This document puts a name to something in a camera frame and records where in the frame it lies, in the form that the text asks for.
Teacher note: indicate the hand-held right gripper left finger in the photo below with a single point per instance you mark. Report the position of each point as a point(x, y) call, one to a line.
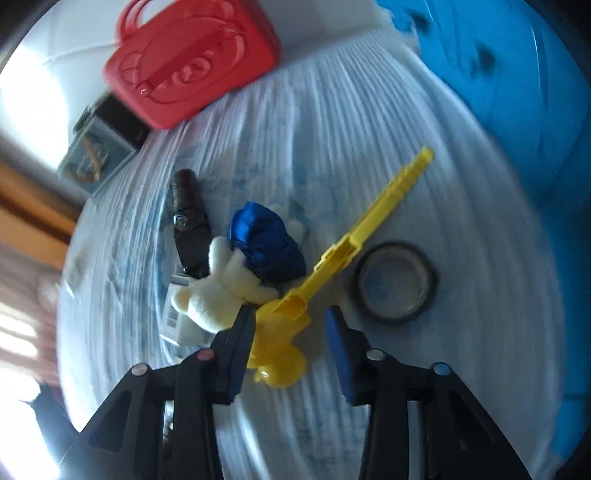
point(235, 355)

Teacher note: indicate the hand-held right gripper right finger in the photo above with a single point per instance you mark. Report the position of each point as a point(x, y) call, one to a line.
point(341, 355)

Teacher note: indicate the yellow plastic toy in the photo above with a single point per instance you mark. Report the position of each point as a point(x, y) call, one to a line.
point(281, 341)

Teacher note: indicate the white plush bear blue clothes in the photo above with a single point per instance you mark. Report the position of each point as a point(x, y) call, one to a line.
point(221, 290)

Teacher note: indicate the blue plastic crate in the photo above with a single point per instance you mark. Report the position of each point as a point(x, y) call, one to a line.
point(508, 92)

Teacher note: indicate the small white box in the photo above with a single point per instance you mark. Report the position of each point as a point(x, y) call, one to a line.
point(178, 318)

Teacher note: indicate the black tape roll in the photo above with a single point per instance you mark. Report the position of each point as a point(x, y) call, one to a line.
point(431, 279)

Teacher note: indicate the black folded umbrella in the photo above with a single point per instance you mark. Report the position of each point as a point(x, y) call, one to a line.
point(187, 212)

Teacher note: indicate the dark gift box gold ribbon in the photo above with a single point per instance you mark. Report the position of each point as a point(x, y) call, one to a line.
point(92, 152)

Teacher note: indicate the red toy suitcase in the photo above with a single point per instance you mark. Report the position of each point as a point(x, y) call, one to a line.
point(194, 78)

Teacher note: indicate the wooden wall frame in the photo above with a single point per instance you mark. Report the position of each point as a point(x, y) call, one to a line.
point(27, 207)

